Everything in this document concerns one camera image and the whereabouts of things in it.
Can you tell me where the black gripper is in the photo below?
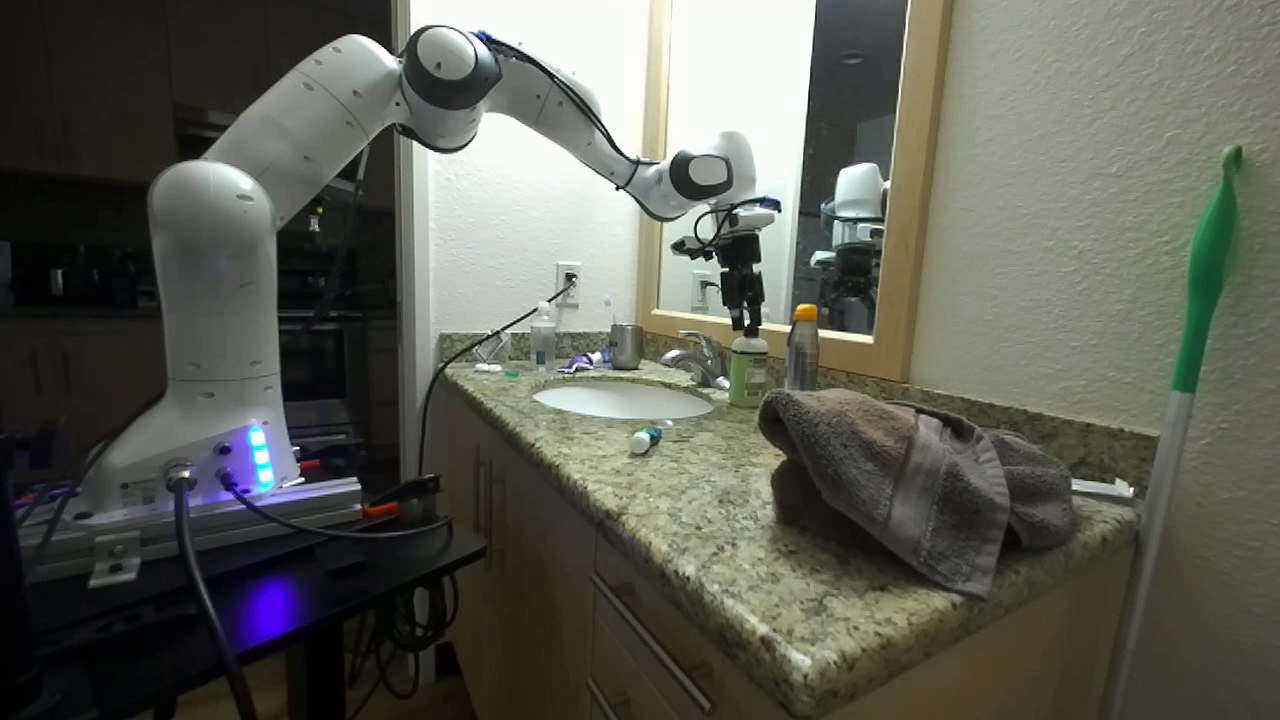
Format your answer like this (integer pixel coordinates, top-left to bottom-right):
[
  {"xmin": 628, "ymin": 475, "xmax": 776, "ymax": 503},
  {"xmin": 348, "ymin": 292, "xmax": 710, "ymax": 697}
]
[{"xmin": 718, "ymin": 233, "xmax": 769, "ymax": 341}]

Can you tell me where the orange cap spray can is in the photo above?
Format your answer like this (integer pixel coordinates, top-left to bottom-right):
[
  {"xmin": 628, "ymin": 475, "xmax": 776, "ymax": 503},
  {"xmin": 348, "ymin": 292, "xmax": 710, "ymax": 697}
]
[{"xmin": 785, "ymin": 300, "xmax": 823, "ymax": 396}]

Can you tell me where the chrome sink faucet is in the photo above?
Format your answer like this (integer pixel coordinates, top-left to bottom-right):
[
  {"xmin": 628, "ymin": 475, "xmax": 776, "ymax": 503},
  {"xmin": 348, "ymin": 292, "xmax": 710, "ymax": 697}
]
[{"xmin": 659, "ymin": 327, "xmax": 729, "ymax": 391}]

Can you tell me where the grey metal cup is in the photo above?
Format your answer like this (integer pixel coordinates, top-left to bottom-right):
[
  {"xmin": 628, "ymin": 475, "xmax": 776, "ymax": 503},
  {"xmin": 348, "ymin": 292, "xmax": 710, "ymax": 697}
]
[{"xmin": 610, "ymin": 318, "xmax": 643, "ymax": 373}]

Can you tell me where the white oval sink basin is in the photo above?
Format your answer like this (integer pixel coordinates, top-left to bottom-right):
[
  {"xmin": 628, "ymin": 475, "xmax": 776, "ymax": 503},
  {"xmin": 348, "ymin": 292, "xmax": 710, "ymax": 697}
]
[{"xmin": 531, "ymin": 377, "xmax": 722, "ymax": 424}]

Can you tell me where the clear contact solution bottle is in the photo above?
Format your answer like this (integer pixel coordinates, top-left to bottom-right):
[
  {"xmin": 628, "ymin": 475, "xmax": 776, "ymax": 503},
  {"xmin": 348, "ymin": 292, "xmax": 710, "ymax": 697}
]
[{"xmin": 528, "ymin": 300, "xmax": 559, "ymax": 373}]

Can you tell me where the brown grey towel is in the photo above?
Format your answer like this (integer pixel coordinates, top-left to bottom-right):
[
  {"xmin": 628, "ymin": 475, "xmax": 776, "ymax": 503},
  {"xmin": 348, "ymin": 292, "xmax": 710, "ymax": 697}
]
[{"xmin": 757, "ymin": 386, "xmax": 1080, "ymax": 600}]

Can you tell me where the wooden vanity cabinet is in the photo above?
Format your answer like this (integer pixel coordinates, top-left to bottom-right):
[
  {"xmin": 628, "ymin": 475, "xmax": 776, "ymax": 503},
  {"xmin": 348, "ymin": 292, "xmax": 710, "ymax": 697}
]
[{"xmin": 423, "ymin": 386, "xmax": 1144, "ymax": 720}]

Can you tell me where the orange black clamp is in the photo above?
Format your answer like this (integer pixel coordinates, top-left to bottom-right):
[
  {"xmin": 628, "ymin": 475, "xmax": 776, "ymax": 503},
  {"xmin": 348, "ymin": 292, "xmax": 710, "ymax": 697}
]
[{"xmin": 355, "ymin": 492, "xmax": 443, "ymax": 527}]

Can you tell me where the black robot table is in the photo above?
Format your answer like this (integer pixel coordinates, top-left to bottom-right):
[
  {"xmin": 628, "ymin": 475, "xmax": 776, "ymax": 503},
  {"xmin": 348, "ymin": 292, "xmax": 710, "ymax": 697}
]
[{"xmin": 0, "ymin": 519, "xmax": 494, "ymax": 720}]

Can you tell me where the dark shelving unit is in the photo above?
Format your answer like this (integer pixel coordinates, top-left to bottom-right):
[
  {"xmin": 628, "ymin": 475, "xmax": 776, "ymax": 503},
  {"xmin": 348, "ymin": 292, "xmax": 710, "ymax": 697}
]
[{"xmin": 0, "ymin": 0, "xmax": 406, "ymax": 483}]

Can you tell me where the white wall outlet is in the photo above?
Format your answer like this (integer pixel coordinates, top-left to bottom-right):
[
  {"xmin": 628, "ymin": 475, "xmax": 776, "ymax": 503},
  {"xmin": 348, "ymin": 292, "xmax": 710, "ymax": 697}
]
[{"xmin": 554, "ymin": 255, "xmax": 587, "ymax": 313}]

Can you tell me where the wood framed wall mirror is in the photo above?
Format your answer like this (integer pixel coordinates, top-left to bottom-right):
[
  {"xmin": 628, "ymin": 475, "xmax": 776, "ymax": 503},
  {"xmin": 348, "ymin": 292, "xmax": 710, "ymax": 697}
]
[{"xmin": 634, "ymin": 0, "xmax": 956, "ymax": 390}]

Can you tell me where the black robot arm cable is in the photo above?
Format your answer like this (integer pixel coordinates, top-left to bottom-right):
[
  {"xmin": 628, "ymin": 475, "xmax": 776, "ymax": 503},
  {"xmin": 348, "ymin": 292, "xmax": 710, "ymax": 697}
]
[{"xmin": 474, "ymin": 28, "xmax": 650, "ymax": 176}]

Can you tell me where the black power cable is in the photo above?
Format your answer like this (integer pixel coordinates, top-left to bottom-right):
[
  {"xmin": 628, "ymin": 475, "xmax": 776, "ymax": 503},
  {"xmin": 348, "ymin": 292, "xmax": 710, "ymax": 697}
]
[{"xmin": 413, "ymin": 278, "xmax": 580, "ymax": 483}]

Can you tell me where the metal drawer handle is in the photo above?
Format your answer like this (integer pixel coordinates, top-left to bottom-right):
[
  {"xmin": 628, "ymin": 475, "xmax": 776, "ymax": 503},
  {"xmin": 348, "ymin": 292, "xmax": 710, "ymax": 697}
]
[{"xmin": 587, "ymin": 572, "xmax": 722, "ymax": 720}]

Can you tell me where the green white mop handle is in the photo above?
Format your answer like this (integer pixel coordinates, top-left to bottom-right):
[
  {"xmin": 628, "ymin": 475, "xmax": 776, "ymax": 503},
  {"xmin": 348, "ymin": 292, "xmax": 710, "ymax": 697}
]
[{"xmin": 1103, "ymin": 141, "xmax": 1253, "ymax": 720}]

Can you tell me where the black base cable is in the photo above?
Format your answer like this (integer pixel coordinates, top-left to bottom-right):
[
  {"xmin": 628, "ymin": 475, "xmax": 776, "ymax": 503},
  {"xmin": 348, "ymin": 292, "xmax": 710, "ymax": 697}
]
[{"xmin": 217, "ymin": 464, "xmax": 453, "ymax": 544}]

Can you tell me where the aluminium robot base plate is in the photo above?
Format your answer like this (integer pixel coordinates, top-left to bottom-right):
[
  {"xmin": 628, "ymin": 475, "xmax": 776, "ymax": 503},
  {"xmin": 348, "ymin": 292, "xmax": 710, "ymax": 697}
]
[{"xmin": 16, "ymin": 475, "xmax": 367, "ymax": 572}]

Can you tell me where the grey base cable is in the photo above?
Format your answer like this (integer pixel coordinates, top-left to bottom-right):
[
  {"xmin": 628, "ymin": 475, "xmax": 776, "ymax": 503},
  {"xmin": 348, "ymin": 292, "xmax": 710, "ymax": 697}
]
[{"xmin": 160, "ymin": 459, "xmax": 261, "ymax": 720}]

